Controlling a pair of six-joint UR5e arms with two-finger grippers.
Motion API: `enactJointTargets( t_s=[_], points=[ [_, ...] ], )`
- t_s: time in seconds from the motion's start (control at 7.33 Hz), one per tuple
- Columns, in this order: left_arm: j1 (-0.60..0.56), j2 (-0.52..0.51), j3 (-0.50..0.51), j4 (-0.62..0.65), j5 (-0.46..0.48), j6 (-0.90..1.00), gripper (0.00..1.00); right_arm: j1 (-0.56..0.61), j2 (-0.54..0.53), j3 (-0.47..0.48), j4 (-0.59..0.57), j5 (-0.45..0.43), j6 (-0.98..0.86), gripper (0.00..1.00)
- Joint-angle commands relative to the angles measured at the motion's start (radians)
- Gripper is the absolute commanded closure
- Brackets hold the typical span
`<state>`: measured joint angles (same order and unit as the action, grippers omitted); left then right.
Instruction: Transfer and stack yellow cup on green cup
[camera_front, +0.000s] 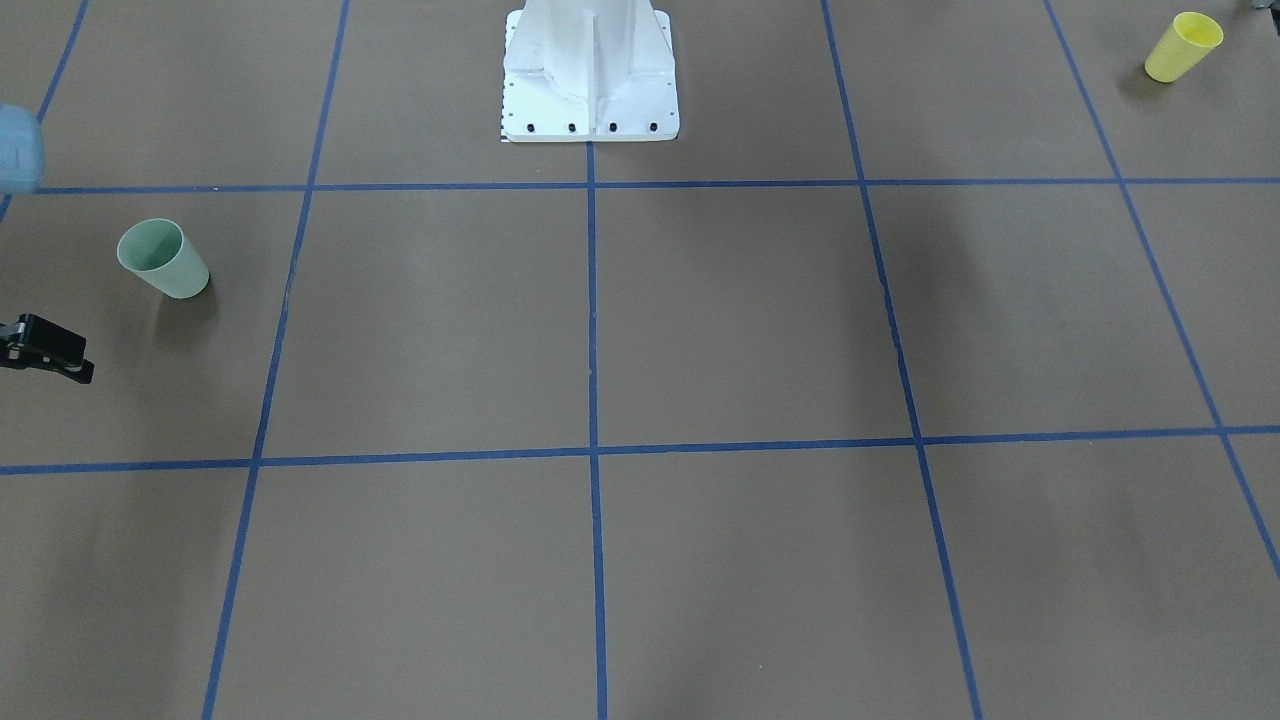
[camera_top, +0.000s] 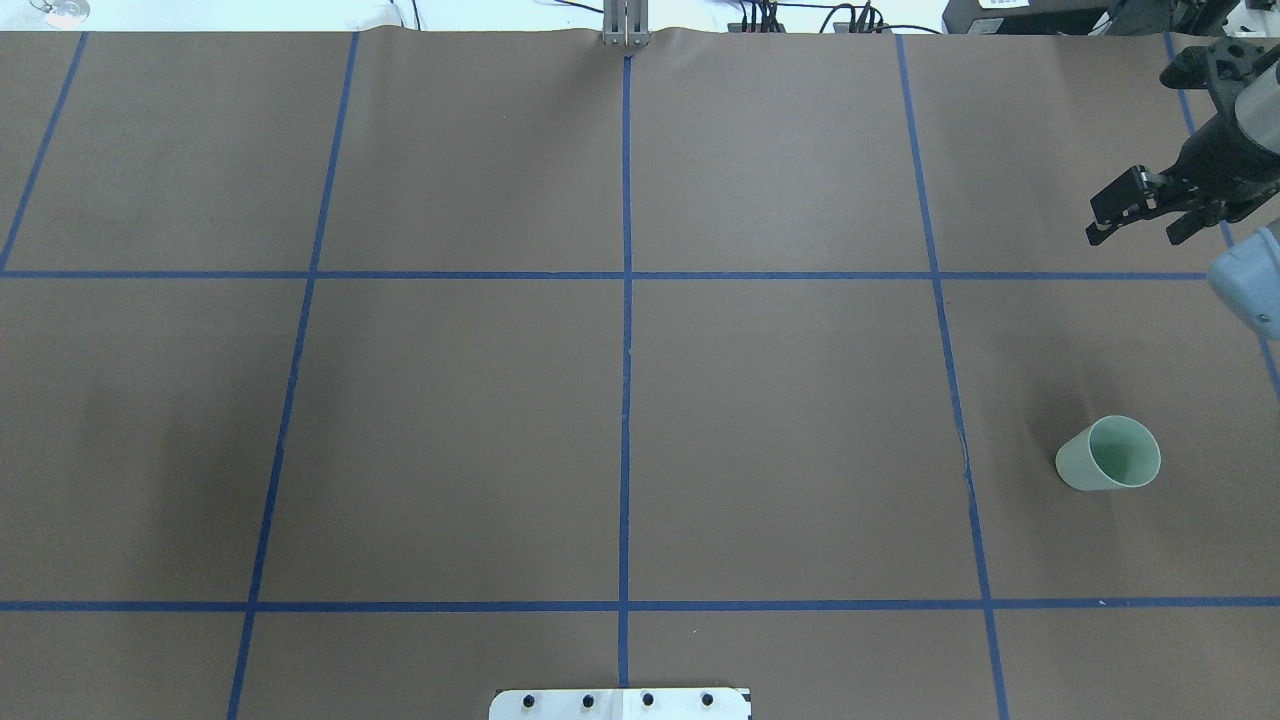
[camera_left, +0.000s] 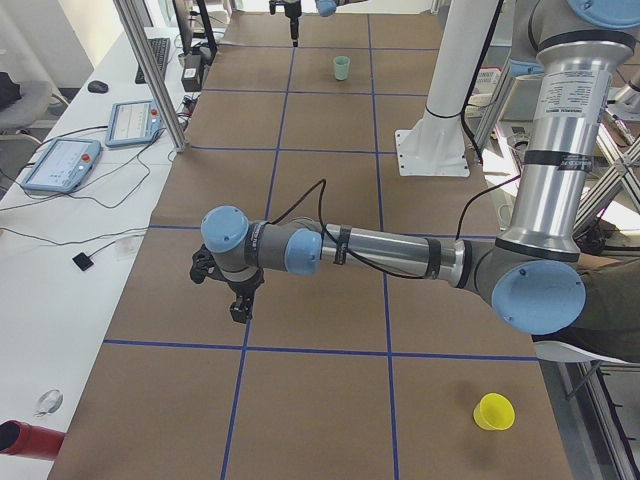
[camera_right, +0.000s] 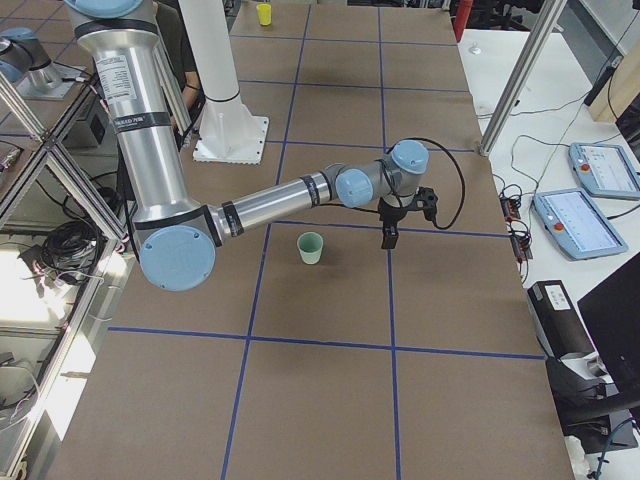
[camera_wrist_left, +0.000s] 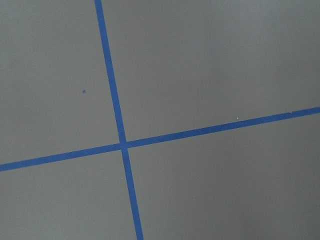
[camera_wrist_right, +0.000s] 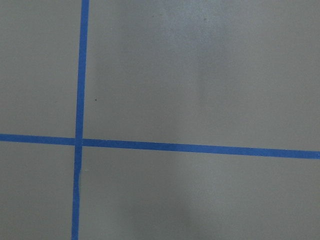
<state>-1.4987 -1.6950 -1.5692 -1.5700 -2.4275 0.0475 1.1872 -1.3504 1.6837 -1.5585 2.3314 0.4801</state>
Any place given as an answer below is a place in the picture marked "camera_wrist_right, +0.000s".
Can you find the blue tape line vertical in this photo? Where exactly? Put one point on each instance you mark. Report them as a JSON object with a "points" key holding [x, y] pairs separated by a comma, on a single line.
{"points": [[79, 120]]}

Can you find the blue tape line horizontal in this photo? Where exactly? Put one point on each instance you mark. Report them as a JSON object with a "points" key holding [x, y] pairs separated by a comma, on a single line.
{"points": [[171, 147]]}

